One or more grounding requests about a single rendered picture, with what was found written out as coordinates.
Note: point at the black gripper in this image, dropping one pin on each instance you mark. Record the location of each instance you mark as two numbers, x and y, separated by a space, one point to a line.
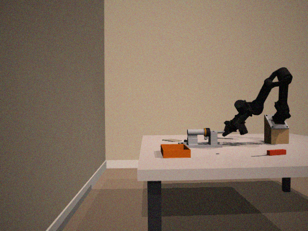
233 125

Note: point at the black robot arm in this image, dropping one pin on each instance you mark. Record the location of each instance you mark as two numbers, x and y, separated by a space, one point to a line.
255 107

